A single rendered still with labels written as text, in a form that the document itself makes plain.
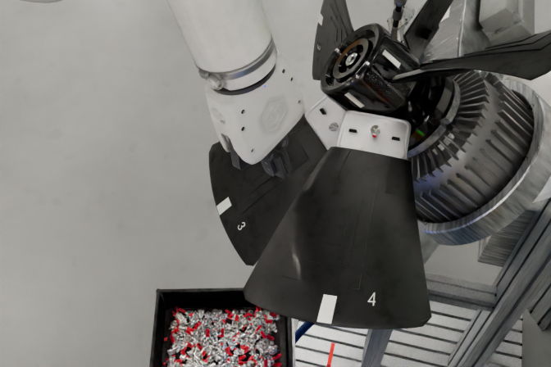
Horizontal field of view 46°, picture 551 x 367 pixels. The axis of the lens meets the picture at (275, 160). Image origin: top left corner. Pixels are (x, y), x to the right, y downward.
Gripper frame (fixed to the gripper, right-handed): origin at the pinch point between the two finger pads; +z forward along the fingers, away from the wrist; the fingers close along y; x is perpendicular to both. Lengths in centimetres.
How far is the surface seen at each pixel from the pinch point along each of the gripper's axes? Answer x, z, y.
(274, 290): -7.1, 7.7, -11.5
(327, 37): 21.1, 14.2, 34.0
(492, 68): -21.5, -12.7, 12.9
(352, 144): -4.0, 4.6, 9.5
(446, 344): 4, 119, 34
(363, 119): -2.9, 4.2, 13.6
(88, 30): 184, 87, 61
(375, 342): 11, 93, 16
